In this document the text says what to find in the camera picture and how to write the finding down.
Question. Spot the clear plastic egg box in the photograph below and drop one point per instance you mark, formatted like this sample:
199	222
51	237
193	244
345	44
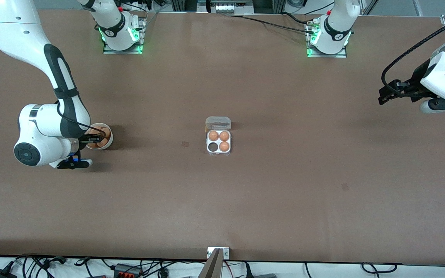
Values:
218	122

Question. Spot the black box with orange connectors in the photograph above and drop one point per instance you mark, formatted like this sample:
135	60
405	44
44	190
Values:
124	270

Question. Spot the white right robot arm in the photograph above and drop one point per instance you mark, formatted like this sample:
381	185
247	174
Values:
10	23

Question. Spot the brown table cover sheet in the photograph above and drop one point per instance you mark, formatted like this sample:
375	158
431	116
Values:
284	193

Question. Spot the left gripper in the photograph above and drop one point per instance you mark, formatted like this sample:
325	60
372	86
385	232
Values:
416	82

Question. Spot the black power adapter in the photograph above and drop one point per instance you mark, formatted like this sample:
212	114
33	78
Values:
0	274

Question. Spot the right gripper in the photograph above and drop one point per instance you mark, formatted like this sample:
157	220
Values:
87	138

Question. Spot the power strip device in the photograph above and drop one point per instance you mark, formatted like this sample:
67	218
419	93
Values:
226	7

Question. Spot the metal camera bracket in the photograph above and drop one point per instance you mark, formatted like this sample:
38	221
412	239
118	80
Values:
225	253

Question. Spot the brown egg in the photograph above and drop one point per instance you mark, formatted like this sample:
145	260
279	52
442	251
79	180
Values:
213	135
224	146
95	145
107	134
224	135
98	129

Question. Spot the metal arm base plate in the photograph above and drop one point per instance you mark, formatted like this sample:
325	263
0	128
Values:
108	51
342	55

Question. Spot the white bowl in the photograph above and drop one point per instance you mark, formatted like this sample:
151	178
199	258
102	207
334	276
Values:
108	146

